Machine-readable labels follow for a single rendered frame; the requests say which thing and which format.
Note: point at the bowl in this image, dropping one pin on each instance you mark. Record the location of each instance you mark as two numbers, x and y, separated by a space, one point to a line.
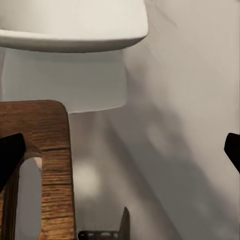
72 26

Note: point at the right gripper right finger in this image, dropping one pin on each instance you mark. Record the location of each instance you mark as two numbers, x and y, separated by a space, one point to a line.
232 149

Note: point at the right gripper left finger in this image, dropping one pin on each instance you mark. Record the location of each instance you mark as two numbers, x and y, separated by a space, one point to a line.
12 150

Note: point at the cutting board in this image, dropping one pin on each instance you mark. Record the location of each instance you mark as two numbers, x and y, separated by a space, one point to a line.
45 128

